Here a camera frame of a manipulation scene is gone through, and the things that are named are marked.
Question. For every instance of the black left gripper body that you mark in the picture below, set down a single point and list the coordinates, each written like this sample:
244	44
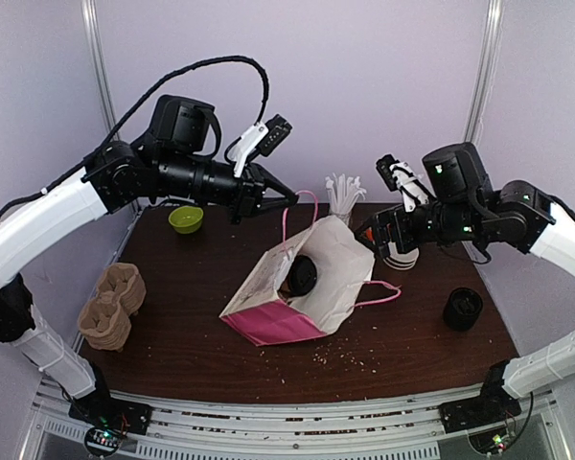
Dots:
179	174

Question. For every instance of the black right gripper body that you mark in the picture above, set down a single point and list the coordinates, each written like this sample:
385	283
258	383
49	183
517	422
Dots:
391	235

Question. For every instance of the stack of brown paper cups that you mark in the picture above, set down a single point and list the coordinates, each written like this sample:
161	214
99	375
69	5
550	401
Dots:
402	262

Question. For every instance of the white pink paper bag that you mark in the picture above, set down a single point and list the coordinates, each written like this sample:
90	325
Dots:
266	317

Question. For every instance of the stack of black cup lids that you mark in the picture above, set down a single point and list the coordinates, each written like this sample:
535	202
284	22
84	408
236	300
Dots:
462	309

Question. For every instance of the stack of pulp cup carriers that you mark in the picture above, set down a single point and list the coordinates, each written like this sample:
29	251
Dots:
104	321

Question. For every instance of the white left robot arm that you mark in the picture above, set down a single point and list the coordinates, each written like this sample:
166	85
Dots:
105	182

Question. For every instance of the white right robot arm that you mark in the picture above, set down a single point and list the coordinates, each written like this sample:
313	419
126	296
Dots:
520	238

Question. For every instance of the glass jar of straws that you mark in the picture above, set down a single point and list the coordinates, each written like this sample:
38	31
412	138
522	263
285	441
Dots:
343	192

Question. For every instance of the green plastic bowl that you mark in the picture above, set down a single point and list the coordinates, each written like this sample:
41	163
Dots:
186	219

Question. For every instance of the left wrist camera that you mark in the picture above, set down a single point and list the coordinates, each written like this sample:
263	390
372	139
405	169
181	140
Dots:
259	139

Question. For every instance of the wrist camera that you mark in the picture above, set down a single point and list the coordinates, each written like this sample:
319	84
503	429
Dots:
399	177
259	139

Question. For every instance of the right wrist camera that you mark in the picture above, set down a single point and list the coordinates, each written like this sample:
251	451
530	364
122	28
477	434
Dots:
399	177

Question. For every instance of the aluminium frame post left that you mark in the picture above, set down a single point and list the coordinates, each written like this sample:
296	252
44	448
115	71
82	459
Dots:
94	43

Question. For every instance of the aluminium frame post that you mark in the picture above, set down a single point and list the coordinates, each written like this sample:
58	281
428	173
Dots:
486	69
94	43

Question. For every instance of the aluminium frame post right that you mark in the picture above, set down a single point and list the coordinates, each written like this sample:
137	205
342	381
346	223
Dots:
486	69

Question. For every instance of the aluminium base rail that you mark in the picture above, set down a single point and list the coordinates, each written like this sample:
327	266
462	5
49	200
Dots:
407	427

